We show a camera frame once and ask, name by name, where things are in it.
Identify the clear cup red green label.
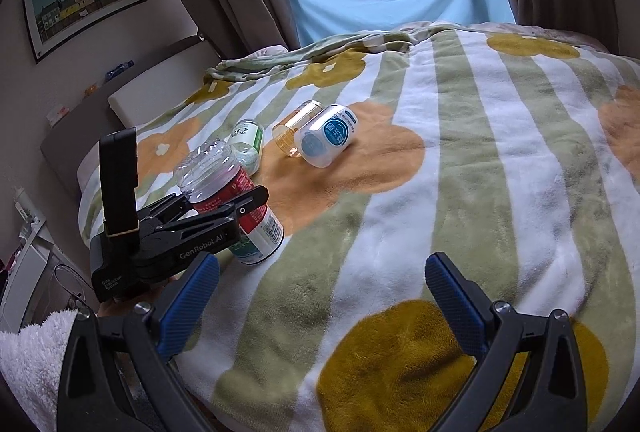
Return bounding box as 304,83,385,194
174,138,284,265

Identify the white cup blue label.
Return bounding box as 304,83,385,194
294,104,358,168

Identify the left hand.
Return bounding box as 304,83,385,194
98,276,178,317

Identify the white fluffy towel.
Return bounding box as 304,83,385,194
1,310,77,431

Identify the white bedside furniture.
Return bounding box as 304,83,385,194
1,188,96,332

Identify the dark headboard shelf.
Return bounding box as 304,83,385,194
40,36,201,204

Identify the white headboard cushion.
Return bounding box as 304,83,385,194
107,41,219,128

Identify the white card on shelf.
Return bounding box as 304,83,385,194
46,105,70,128

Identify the orange toy on shelf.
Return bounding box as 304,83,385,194
84,83,100,97

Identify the blue toy on shelf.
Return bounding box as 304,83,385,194
104,60,134,82

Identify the floral striped fleece blanket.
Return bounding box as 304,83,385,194
79,20,640,432

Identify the framed houses picture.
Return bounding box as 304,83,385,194
22,0,150,65

